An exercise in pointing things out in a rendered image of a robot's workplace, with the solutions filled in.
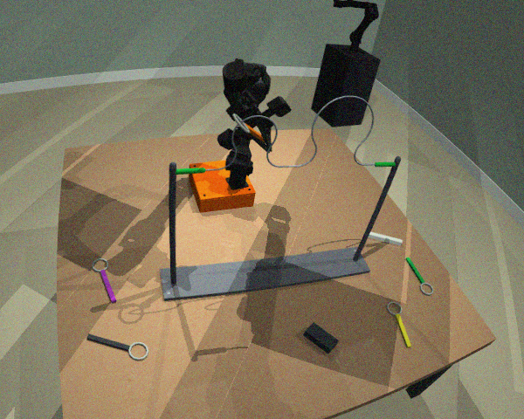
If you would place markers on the orange bar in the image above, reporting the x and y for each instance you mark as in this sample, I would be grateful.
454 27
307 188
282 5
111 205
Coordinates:
246 128

